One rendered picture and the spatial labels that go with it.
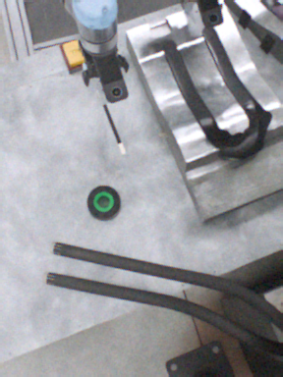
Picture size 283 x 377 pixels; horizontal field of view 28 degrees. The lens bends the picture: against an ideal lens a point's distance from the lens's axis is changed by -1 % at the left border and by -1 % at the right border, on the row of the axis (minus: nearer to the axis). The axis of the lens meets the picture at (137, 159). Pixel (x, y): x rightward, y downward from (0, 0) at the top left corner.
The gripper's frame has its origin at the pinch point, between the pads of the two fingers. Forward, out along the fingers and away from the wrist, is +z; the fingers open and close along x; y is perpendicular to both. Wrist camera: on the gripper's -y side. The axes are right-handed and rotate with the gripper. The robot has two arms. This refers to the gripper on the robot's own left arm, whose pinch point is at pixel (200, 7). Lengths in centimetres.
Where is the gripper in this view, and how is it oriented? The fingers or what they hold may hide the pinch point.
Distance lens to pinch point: 143.4
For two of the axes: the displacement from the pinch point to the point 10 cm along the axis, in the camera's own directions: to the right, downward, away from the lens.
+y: -3.7, -9.2, 1.0
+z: 0.8, 0.8, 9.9
